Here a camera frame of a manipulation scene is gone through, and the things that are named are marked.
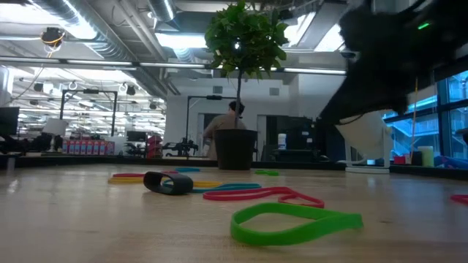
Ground person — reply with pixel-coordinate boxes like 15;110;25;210
203;100;248;160

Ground black camera gantry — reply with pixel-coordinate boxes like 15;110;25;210
186;94;238;147
60;89;118;142

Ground yellow-green cup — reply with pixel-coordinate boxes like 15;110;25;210
418;145;435;168

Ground wide black rubber band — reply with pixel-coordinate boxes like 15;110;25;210
143;171;195;196

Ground green potted plant black pot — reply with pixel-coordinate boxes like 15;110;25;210
203;0;290;171

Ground yellow rubber band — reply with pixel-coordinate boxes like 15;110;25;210
107;177;223;189

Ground red stacked stools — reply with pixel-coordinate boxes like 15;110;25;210
146;134;165;159

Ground black cabinet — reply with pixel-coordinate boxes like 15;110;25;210
265;115;347;164

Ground long ceiling light bar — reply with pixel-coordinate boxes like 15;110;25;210
0;54;347;77

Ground black computer monitor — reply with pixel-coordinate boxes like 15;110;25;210
0;106;20;137

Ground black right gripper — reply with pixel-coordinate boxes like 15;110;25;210
319;0;468;124

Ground white cylindrical spot lamp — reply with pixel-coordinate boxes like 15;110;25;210
335;110;395;175

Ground pink carton row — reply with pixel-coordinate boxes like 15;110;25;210
61;140;116;156

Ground black ceiling dome camera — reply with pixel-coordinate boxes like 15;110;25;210
39;26;67;48

